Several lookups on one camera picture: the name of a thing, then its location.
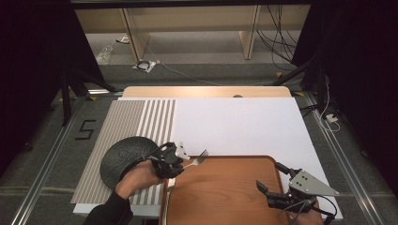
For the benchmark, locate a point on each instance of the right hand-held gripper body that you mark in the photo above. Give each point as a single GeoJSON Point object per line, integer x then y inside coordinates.
{"type": "Point", "coordinates": [308, 184]}

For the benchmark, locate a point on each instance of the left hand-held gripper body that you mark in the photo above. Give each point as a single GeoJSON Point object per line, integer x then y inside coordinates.
{"type": "Point", "coordinates": [164, 159]}

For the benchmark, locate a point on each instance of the silver fork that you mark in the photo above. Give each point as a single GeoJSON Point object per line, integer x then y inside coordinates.
{"type": "Point", "coordinates": [197, 160]}

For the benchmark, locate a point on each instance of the brown wooden tray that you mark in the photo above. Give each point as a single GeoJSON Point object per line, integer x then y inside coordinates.
{"type": "Point", "coordinates": [225, 193]}

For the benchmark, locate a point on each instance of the black round plate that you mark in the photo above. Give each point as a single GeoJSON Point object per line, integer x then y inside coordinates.
{"type": "Point", "coordinates": [122, 156]}

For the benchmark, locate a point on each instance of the person's right hand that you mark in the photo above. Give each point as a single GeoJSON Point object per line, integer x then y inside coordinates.
{"type": "Point", "coordinates": [309, 217]}

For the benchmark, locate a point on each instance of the grey striped placemat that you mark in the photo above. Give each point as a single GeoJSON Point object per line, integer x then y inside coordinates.
{"type": "Point", "coordinates": [125, 118]}

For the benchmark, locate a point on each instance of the white board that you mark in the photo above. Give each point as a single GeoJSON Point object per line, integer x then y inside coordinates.
{"type": "Point", "coordinates": [237, 125]}

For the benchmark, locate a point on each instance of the white power adapter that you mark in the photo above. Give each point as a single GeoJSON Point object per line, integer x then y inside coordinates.
{"type": "Point", "coordinates": [331, 118]}

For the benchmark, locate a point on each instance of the black metal stand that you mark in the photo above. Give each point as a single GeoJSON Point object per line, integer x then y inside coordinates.
{"type": "Point", "coordinates": [319, 81]}
{"type": "Point", "coordinates": [65, 100]}

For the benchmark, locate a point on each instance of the clear bag with black item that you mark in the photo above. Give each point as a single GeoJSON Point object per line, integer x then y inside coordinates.
{"type": "Point", "coordinates": [144, 65]}

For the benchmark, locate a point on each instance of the crumpled clear plastic wrap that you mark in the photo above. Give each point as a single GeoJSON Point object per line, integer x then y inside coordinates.
{"type": "Point", "coordinates": [104, 54]}

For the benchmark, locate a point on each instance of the dark curtain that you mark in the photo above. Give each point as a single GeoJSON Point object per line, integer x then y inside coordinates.
{"type": "Point", "coordinates": [31, 62]}
{"type": "Point", "coordinates": [359, 62]}

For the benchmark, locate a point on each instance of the light wooden shelf unit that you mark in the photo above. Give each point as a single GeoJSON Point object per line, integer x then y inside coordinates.
{"type": "Point", "coordinates": [194, 18]}

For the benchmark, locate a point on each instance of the metal floor rail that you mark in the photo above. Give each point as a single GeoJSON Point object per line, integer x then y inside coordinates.
{"type": "Point", "coordinates": [47, 162]}
{"type": "Point", "coordinates": [344, 162]}

